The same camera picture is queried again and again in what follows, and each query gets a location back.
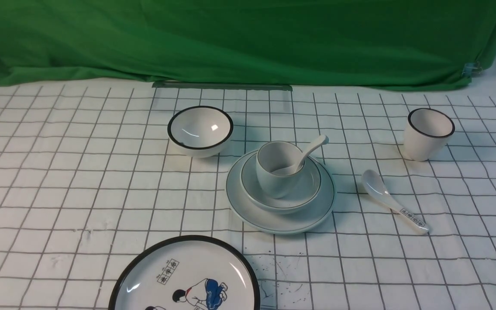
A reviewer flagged pale blue flat plate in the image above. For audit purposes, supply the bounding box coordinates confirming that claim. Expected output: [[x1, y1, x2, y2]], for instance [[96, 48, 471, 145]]
[[226, 151, 336, 234]]

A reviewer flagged white spoon with label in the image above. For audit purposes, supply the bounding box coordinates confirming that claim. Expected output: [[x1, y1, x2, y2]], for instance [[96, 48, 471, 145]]
[[361, 170, 431, 234]]

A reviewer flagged pale blue bowl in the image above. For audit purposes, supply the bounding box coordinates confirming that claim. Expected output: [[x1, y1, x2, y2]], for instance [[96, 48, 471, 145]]
[[240, 155, 321, 214]]

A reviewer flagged black-rimmed illustrated plate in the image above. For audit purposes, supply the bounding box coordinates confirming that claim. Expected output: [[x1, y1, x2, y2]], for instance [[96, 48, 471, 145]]
[[108, 235, 260, 310]]

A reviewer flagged white grid tablecloth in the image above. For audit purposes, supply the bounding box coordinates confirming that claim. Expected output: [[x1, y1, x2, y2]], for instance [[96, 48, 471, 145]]
[[0, 86, 496, 310]]

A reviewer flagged metal clamp on cloth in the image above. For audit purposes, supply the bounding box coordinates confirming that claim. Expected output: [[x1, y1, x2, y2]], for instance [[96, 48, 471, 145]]
[[461, 62, 484, 77]]

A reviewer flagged green backdrop cloth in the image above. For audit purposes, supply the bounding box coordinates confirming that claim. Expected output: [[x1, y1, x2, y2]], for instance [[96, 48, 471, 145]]
[[0, 0, 496, 91]]

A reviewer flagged pale blue cup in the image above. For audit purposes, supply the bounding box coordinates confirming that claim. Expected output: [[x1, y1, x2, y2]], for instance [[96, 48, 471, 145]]
[[256, 141, 304, 198]]

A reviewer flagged white black-rimmed cup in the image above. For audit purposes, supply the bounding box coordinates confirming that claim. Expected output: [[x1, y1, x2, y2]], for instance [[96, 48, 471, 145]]
[[402, 108, 456, 161]]

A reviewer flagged plain white ceramic spoon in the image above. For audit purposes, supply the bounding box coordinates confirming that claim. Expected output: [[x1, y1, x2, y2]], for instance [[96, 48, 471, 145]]
[[272, 135, 329, 175]]

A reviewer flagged white black-rimmed bowl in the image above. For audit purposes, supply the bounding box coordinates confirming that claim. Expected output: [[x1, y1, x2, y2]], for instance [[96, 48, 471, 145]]
[[167, 105, 234, 158]]

